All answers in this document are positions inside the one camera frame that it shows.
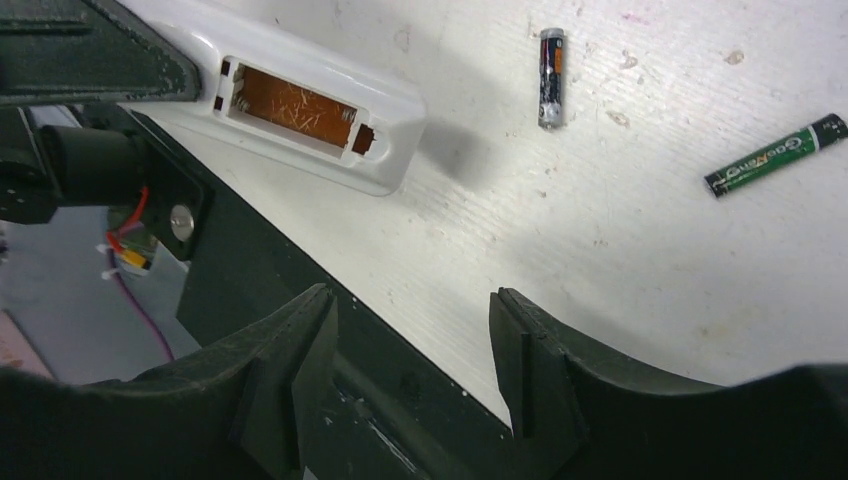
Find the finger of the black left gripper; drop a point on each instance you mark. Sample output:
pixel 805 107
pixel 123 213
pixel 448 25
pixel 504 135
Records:
pixel 65 52

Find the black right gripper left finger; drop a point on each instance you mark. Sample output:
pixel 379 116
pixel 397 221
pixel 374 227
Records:
pixel 244 407

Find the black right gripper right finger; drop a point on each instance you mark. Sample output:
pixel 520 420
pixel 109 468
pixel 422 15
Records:
pixel 580 409

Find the white remote control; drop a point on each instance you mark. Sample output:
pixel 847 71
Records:
pixel 279 96

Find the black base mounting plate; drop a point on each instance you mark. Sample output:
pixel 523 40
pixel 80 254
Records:
pixel 389 413

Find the black orange AAA battery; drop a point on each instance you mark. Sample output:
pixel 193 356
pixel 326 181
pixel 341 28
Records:
pixel 551 85

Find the green AAA battery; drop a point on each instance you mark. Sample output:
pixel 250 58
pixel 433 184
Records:
pixel 821 134

